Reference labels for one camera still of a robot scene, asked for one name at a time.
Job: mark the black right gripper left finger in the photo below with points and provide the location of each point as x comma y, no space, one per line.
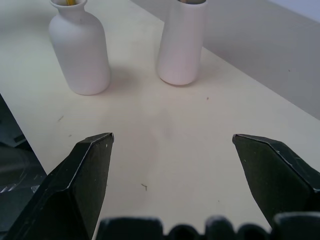
70,185

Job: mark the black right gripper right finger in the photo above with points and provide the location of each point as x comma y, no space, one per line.
272,175

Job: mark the yellow flower stems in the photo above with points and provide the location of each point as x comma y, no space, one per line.
71,2

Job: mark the dark rounded robot body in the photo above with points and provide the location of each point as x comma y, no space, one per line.
13,170

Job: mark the white bottle-shaped vase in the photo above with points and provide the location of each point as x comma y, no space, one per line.
81,47

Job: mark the white cylindrical vase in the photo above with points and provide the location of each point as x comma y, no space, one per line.
180,42

